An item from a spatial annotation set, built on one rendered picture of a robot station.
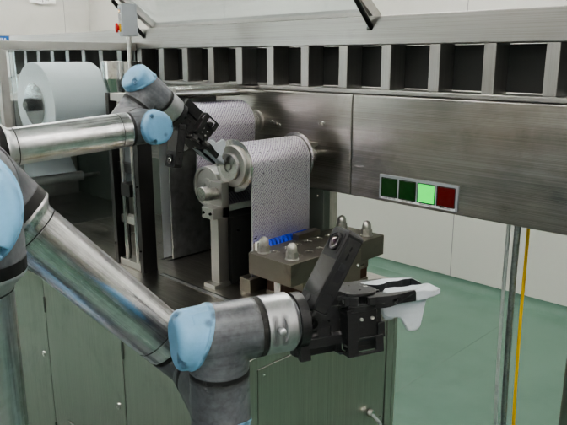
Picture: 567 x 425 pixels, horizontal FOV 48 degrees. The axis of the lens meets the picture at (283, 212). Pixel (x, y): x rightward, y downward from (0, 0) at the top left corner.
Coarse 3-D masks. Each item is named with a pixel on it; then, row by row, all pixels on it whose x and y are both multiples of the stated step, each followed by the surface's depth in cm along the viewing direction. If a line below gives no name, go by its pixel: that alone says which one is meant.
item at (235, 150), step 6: (228, 150) 174; (234, 150) 172; (240, 150) 171; (240, 156) 171; (240, 162) 171; (246, 162) 171; (240, 168) 171; (246, 168) 171; (240, 174) 172; (246, 174) 171; (228, 180) 176; (234, 180) 174; (240, 180) 172; (234, 186) 175
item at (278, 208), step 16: (304, 176) 187; (256, 192) 174; (272, 192) 179; (288, 192) 183; (304, 192) 188; (256, 208) 175; (272, 208) 180; (288, 208) 185; (304, 208) 190; (256, 224) 176; (272, 224) 181; (288, 224) 186; (304, 224) 191; (256, 240) 178
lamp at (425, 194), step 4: (420, 184) 171; (420, 188) 171; (424, 188) 170; (428, 188) 169; (432, 188) 168; (420, 192) 171; (424, 192) 170; (428, 192) 169; (432, 192) 168; (420, 196) 171; (424, 196) 170; (428, 196) 170; (432, 196) 169; (420, 200) 172; (424, 200) 171; (428, 200) 170; (432, 200) 169
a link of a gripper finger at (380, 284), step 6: (366, 282) 88; (372, 282) 88; (378, 282) 88; (384, 282) 87; (390, 282) 88; (396, 282) 88; (402, 282) 89; (408, 282) 89; (414, 282) 90; (420, 282) 90; (378, 288) 86; (384, 288) 87; (384, 318) 89; (390, 318) 90
